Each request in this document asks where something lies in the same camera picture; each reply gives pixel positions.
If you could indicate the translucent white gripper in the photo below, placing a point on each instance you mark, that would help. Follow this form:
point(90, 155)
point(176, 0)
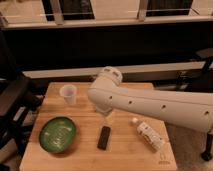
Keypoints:
point(108, 117)

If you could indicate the green ceramic bowl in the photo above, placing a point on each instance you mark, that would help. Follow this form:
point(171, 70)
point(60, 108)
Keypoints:
point(57, 135)

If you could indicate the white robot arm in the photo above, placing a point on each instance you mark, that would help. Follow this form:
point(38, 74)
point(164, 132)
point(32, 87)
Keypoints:
point(187, 109)

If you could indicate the black remote control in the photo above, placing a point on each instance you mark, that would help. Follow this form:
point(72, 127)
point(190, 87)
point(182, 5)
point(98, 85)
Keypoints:
point(104, 137)

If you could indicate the translucent plastic cup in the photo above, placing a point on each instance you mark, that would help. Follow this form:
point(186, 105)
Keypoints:
point(69, 94)

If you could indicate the white plastic bottle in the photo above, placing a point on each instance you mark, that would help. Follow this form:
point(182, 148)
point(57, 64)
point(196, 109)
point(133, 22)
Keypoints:
point(148, 133)

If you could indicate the black chair left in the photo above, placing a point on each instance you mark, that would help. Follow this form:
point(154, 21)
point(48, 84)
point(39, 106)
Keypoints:
point(15, 103)

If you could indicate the black chair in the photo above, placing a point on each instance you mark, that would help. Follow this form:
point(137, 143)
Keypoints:
point(15, 103)
point(204, 83)

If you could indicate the black chair right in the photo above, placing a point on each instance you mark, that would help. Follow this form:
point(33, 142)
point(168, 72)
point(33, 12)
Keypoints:
point(204, 83)

